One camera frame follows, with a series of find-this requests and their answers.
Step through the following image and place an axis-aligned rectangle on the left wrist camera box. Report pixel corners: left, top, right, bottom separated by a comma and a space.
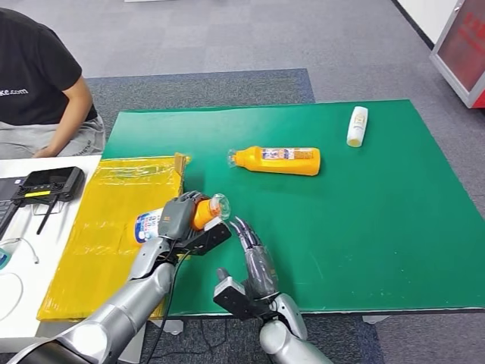
176, 221, 232, 256

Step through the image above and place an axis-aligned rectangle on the person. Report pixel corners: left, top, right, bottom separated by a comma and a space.
0, 7, 106, 160

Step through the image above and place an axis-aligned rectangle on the orange bottle with clear cap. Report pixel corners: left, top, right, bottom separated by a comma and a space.
120, 193, 231, 253
227, 146, 321, 177

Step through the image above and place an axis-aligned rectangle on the black controller with antenna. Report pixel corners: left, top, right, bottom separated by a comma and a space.
11, 166, 86, 236

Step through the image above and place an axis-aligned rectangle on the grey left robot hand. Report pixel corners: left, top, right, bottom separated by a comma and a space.
158, 190, 211, 242

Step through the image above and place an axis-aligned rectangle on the white cabinet with red panel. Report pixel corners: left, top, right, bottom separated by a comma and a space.
429, 0, 485, 109

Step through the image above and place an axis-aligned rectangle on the clear acrylic stand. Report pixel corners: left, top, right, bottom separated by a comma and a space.
32, 200, 63, 216

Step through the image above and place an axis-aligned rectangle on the thin white cable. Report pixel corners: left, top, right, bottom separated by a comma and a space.
0, 237, 40, 265

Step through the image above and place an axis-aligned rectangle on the green mat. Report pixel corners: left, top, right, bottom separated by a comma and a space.
101, 99, 485, 318

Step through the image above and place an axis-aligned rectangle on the dark laptop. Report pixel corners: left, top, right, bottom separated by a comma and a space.
0, 175, 27, 241

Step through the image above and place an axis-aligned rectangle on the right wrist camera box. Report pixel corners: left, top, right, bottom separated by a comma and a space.
213, 267, 275, 322

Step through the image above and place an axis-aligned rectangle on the small white bottle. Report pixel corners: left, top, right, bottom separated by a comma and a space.
346, 105, 369, 148

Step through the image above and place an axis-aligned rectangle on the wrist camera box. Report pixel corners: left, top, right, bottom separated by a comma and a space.
176, 221, 232, 256
213, 267, 275, 322

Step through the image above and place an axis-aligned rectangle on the yellow plastic sheet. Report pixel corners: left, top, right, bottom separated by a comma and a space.
37, 152, 192, 322

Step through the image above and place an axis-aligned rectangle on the looped white cable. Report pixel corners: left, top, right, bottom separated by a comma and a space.
0, 272, 24, 322

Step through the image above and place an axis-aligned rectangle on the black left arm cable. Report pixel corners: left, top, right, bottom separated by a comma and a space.
146, 251, 190, 364

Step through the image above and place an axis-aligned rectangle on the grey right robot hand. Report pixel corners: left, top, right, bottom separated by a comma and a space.
229, 215, 279, 301

